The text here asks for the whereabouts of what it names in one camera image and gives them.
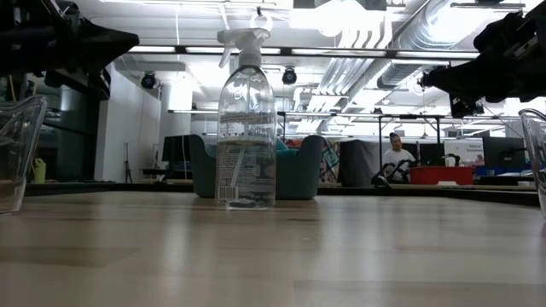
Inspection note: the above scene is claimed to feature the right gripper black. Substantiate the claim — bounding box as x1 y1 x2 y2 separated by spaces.
421 10 546 119

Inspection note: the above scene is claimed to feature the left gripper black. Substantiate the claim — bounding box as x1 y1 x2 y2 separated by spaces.
12 0 140 101

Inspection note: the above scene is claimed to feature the white poster board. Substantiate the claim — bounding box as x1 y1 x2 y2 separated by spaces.
443 139 485 167

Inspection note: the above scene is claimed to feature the wide black monitor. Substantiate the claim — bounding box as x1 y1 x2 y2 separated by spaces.
482 136 527 169

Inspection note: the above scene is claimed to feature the red plastic bin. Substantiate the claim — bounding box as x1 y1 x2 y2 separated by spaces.
409 165 475 186

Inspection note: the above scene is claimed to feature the person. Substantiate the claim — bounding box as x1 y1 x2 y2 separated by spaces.
381 131 417 182

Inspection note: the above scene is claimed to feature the clear plastic bin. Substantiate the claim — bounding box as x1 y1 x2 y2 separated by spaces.
518 107 546 221
0 94 49 215

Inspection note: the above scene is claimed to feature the black tripod stand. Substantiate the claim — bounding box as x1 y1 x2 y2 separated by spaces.
122 142 133 184

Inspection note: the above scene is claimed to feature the small black monitor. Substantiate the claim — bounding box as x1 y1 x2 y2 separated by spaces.
161 135 192 163

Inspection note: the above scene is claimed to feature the dark covered box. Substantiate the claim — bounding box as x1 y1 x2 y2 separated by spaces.
339 139 382 188

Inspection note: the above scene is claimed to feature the green bottle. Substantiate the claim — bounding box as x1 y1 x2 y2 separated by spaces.
32 158 47 184

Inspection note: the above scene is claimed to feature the colourful poster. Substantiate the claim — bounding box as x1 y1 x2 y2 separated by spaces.
322 138 341 182

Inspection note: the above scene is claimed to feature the teal plastic basket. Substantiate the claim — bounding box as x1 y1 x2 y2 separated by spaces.
189 134 325 200

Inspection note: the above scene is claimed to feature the clear spray bottle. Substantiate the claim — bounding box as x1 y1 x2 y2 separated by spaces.
214 27 278 211

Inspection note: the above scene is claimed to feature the black ceiling camera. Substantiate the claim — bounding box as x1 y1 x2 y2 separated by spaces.
281 67 299 86
140 71 158 90

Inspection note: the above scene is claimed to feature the silver ventilation duct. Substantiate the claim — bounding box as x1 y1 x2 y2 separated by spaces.
377 0 483 90

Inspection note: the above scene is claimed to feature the black metal rack frame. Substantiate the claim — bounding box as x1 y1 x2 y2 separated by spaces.
276 111 447 171

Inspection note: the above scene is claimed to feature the black ceiling light rail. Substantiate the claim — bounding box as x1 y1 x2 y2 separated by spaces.
127 43 481 61

